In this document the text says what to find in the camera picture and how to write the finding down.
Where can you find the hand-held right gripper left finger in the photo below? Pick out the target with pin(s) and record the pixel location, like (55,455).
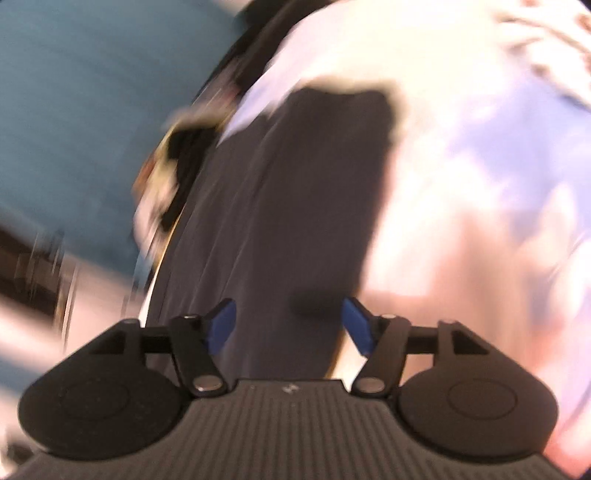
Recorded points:
(220,326)

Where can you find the cream and black clothes pile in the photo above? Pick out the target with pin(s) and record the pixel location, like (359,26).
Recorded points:
(178,152)

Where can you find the teal curtain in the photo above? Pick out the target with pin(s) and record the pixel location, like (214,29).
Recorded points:
(83,115)

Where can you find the dark wooden furniture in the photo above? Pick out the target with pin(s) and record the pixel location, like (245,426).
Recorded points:
(27,267)

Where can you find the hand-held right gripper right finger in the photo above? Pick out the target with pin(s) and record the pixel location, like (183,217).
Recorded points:
(358,330)

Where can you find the white bed sheet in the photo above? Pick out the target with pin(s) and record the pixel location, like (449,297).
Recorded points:
(471,175)

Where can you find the dark grey towel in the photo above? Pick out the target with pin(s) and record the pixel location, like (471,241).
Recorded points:
(281,207)

